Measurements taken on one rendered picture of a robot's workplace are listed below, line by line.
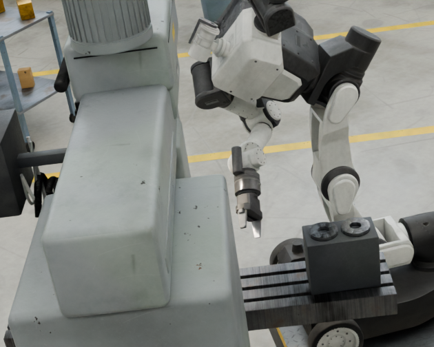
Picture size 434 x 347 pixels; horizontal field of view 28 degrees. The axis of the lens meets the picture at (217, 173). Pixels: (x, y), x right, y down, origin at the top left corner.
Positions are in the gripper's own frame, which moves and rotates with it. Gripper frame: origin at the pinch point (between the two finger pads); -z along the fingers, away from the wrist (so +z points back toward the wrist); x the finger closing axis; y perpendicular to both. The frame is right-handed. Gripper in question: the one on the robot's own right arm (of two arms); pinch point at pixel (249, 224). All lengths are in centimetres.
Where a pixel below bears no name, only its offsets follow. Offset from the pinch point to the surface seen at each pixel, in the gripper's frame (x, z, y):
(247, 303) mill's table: 2.1, -27.0, -1.6
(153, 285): 105, -54, 28
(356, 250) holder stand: -0.6, -16.4, 35.0
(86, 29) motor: 106, 11, 12
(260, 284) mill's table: -4.5, -19.4, 0.3
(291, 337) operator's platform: -62, -23, -15
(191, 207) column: 78, -27, 22
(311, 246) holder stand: 7.6, -15.1, 23.8
